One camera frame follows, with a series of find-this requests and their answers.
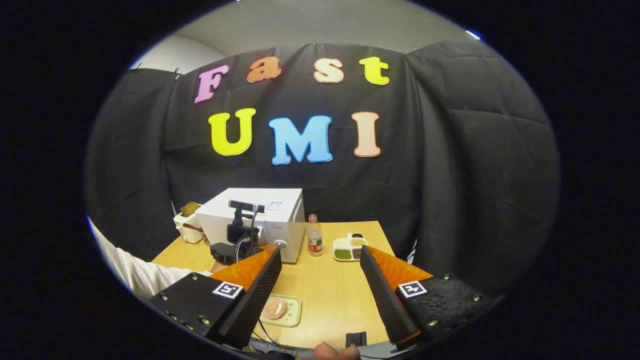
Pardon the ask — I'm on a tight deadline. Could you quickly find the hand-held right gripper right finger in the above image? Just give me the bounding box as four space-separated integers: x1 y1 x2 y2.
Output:
360 245 503 346

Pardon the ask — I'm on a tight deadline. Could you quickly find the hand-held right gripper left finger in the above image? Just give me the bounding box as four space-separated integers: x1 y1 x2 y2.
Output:
150 246 283 350

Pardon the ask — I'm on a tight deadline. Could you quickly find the pink sprinkled donut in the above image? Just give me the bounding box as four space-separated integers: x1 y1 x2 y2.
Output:
263 297 288 321

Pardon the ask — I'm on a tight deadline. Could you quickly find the white microwave oven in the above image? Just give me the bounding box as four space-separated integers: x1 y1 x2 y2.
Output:
196 188 306 264

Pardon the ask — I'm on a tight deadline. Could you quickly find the pale green square plate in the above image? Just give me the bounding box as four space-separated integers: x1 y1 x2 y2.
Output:
259 295 302 328

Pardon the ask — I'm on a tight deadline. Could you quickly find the white toaster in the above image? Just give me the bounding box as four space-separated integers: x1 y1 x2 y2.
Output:
173 209 206 244

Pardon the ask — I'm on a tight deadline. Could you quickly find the divided dish of beans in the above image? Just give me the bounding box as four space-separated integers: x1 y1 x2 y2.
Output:
333 233 369 262

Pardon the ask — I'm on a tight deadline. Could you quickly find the clear bottle with red label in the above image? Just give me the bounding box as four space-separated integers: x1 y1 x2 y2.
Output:
306 214 324 257

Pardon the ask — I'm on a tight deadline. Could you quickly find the black backdrop cloth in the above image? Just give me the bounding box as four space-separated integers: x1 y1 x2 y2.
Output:
85 40 561 296

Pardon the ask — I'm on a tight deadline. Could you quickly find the black cable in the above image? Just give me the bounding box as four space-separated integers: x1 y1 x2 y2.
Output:
235 212 260 261
252 320 313 351

